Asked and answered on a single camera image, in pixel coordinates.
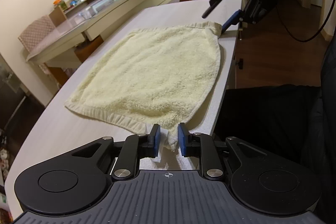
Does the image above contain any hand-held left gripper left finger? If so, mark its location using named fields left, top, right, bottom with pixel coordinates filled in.
left=71, top=124, right=161, bottom=181

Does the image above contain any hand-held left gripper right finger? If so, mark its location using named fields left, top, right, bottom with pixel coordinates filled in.
left=177, top=122, right=268, bottom=180

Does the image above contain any cream terry towel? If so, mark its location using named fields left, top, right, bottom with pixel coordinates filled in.
left=64, top=21, right=227, bottom=153

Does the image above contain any person's black clothing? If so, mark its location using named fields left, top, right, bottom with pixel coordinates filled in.
left=214, top=40, right=336, bottom=214

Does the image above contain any glass door cabinet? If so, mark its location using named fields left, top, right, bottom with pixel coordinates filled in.
left=0, top=53, right=28, bottom=130

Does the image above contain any brown cardboard box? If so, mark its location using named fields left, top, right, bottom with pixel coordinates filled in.
left=48, top=6, right=67, bottom=25

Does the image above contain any orange lidded jar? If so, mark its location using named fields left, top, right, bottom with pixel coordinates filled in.
left=53, top=0, right=69, bottom=11

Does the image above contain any patterned chair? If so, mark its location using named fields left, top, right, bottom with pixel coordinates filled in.
left=18, top=14, right=56, bottom=52

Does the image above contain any black cable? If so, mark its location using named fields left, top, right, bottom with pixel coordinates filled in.
left=273, top=0, right=336, bottom=43

